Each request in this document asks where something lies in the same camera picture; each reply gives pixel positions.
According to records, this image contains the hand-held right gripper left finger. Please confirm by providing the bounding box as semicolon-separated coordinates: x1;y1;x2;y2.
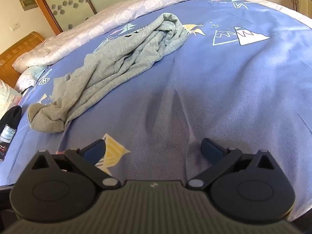
31;139;121;190

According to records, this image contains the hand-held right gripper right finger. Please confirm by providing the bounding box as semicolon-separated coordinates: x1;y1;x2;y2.
186;138;280;189

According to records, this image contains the blue printed bed sheet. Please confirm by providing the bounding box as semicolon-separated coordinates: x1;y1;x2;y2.
0;0;312;222

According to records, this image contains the black cloth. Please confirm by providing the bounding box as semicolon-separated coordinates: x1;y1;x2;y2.
0;106;23;139

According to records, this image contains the smartphone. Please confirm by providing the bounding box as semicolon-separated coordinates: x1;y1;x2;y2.
0;124;16;162

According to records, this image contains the white floral pillow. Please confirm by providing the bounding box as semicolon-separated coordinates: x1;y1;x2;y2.
15;65;50;93

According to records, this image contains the pale green floral pillow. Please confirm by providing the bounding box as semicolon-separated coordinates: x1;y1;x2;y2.
0;80;22;120

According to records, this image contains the wooden headboard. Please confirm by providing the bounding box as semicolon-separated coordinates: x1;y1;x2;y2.
0;31;46;88

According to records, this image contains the white floral quilt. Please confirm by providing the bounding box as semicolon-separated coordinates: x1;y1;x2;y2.
12;0;240;73

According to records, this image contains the wooden wardrobe with glass doors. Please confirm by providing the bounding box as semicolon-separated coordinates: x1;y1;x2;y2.
33;0;147;36

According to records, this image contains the beige wall panel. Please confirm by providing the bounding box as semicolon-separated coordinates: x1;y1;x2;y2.
18;0;36;11

